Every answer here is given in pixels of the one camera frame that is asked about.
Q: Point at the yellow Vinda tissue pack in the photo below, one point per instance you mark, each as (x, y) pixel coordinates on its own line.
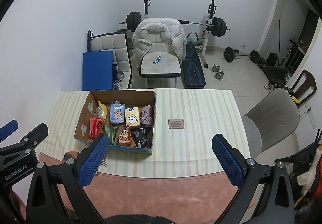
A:
(132, 117)

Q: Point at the black weight bench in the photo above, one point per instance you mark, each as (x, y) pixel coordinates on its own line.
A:
(193, 75)

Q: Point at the white puffer jacket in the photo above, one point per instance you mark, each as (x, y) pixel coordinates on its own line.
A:
(164, 35)

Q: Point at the orange cartoon snack packet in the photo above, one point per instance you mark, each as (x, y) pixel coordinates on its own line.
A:
(123, 137)

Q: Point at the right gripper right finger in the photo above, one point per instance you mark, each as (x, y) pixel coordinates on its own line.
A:
(275, 204)

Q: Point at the white padded chair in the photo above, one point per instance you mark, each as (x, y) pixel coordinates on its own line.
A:
(161, 61)

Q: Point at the red wipes packet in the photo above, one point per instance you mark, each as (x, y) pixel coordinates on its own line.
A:
(95, 127)

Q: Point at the blue cartoon tissue pack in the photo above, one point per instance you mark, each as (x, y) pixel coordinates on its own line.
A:
(117, 110)

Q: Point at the brown label card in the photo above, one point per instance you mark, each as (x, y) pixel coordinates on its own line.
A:
(176, 124)

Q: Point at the white leather chair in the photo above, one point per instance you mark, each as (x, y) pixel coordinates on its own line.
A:
(117, 43)

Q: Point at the grey dining chair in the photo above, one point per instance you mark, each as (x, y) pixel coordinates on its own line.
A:
(273, 119)

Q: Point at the cardboard milk box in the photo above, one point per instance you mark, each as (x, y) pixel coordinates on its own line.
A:
(131, 98)

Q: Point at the wooden chair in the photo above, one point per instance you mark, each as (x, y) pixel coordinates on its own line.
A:
(305, 90)

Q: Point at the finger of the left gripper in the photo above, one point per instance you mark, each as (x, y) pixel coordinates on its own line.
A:
(8, 129)

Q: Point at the chrome dumbbell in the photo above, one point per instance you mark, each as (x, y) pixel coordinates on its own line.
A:
(216, 68)

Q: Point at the blue foam mat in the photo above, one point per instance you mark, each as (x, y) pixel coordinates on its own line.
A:
(97, 70)

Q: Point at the purple cloth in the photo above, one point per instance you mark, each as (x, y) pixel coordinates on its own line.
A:
(146, 118)

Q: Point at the green wipes packet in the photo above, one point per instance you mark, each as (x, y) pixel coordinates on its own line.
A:
(111, 133)

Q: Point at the barbell on floor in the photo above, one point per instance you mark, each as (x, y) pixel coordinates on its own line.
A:
(231, 54)

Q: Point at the striped table cloth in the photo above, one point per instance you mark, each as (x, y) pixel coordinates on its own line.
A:
(176, 152)

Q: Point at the yellow steel scrubber sponge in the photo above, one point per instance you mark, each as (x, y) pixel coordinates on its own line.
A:
(102, 111)

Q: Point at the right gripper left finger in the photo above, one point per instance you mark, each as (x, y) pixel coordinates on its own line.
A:
(44, 203)

